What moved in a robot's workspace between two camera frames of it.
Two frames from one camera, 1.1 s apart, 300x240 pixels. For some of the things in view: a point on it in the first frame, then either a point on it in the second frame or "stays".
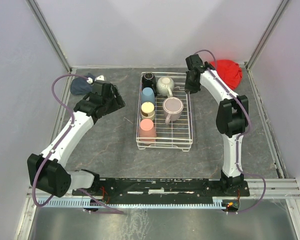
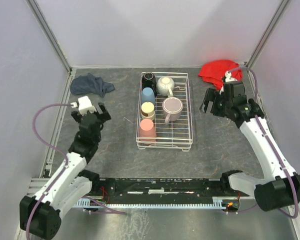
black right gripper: (190, 83) -> (217, 103)
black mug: (149, 80) stays
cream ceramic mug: (165, 86) stays
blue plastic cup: (147, 95) stays
